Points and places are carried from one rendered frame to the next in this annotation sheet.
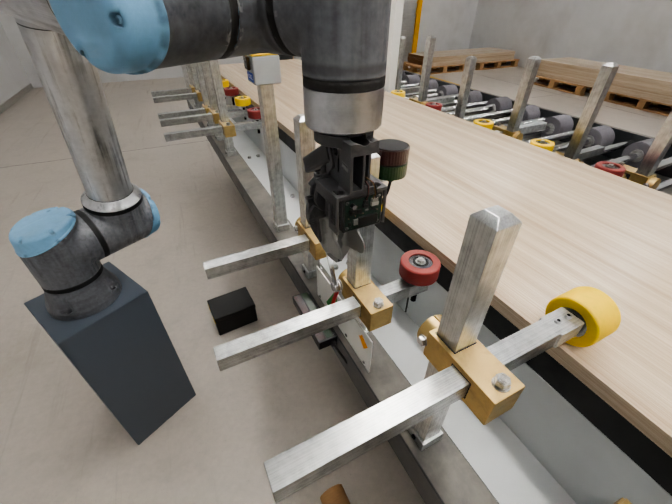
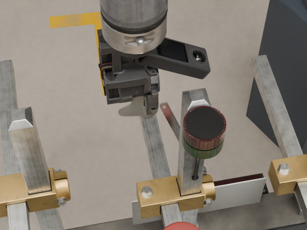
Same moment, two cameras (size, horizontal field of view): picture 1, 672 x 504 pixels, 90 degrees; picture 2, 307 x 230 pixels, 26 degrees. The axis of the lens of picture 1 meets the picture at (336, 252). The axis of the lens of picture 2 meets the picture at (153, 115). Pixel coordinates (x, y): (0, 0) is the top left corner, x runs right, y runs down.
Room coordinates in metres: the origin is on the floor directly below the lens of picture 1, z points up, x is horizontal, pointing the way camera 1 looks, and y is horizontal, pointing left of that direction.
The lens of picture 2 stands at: (0.60, -0.60, 1.91)
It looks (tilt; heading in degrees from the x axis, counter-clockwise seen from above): 56 degrees down; 106
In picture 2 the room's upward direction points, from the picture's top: straight up
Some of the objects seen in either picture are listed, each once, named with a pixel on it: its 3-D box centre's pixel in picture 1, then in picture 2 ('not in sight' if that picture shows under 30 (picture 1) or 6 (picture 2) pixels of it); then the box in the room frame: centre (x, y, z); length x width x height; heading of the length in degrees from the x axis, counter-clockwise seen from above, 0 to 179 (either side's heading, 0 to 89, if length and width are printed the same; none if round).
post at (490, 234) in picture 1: (448, 359); (42, 196); (0.29, -0.16, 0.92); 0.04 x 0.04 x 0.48; 27
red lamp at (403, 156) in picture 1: (390, 152); (204, 128); (0.53, -0.09, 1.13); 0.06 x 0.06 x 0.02
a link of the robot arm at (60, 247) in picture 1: (59, 246); not in sight; (0.74, 0.75, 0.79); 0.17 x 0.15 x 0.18; 145
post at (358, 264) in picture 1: (358, 268); (189, 176); (0.51, -0.05, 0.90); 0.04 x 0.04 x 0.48; 27
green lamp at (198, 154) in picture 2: (388, 166); (203, 137); (0.53, -0.09, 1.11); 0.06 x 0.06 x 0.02
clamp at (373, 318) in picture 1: (364, 295); (176, 195); (0.49, -0.06, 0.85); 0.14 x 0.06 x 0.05; 27
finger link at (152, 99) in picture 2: not in sight; (150, 93); (0.43, -0.02, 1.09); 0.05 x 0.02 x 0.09; 117
